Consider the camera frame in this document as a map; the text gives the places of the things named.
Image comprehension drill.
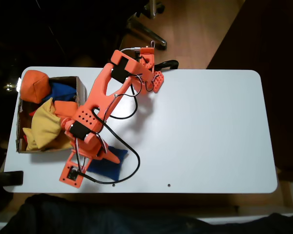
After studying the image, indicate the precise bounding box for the blue bean bag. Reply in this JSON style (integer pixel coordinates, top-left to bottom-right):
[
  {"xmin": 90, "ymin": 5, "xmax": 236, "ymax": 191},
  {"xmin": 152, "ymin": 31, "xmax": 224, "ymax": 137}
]
[
  {"xmin": 40, "ymin": 82, "xmax": 78, "ymax": 104},
  {"xmin": 86, "ymin": 146, "xmax": 129, "ymax": 182}
]

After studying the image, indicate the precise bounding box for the shiny metal fixture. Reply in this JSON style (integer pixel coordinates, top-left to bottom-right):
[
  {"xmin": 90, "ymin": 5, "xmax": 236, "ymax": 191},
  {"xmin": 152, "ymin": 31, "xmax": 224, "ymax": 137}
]
[{"xmin": 3, "ymin": 77, "xmax": 22, "ymax": 92}]

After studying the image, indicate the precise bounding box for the large yellow bean bag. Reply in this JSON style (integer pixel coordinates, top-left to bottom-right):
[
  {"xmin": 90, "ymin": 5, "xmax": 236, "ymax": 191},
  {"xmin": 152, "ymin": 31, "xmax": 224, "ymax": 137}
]
[{"xmin": 31, "ymin": 97, "xmax": 62, "ymax": 150}]

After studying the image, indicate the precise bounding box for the cardboard box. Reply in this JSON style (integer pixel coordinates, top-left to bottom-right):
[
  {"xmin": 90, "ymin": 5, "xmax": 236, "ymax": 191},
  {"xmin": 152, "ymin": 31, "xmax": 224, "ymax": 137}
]
[{"xmin": 16, "ymin": 76, "xmax": 87, "ymax": 154}]

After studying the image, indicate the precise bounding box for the office chair base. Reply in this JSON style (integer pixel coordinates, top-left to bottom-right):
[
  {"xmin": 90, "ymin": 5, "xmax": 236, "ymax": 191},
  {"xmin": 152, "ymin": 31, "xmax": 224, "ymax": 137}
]
[{"xmin": 126, "ymin": 0, "xmax": 168, "ymax": 51}]

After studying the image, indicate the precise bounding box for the black table clamp block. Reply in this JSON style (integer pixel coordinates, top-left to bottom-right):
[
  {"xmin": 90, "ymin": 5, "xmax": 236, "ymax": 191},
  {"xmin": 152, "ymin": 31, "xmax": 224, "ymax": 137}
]
[{"xmin": 0, "ymin": 170, "xmax": 24, "ymax": 187}]

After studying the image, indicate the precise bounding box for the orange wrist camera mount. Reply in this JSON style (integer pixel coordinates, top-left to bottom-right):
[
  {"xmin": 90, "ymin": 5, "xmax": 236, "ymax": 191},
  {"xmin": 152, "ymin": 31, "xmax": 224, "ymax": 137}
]
[{"xmin": 59, "ymin": 150, "xmax": 95, "ymax": 189}]

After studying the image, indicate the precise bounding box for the flat yellow bean bag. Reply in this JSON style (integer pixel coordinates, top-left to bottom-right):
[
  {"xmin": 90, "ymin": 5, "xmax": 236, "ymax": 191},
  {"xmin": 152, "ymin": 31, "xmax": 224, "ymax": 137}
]
[{"xmin": 22, "ymin": 127, "xmax": 73, "ymax": 151}]

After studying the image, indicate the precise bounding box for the small orange bean bag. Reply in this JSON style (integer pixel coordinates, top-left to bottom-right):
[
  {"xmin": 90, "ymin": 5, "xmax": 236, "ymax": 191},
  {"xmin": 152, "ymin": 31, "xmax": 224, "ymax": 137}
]
[{"xmin": 53, "ymin": 100, "xmax": 79, "ymax": 132}]

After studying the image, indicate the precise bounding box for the white servo wire bundle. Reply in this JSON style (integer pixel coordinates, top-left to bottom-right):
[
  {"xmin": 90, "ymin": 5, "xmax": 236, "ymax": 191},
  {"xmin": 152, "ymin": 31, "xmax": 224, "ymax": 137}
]
[{"xmin": 74, "ymin": 137, "xmax": 86, "ymax": 172}]

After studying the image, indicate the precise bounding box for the large orange bean bag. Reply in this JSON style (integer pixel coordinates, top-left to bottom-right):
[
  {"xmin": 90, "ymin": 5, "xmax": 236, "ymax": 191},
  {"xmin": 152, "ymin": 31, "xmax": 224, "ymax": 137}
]
[{"xmin": 20, "ymin": 70, "xmax": 52, "ymax": 104}]

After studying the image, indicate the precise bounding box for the white power cable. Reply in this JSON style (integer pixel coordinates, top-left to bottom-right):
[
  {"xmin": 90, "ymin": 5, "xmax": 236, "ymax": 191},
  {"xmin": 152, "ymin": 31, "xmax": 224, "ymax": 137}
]
[{"xmin": 119, "ymin": 46, "xmax": 141, "ymax": 53}]

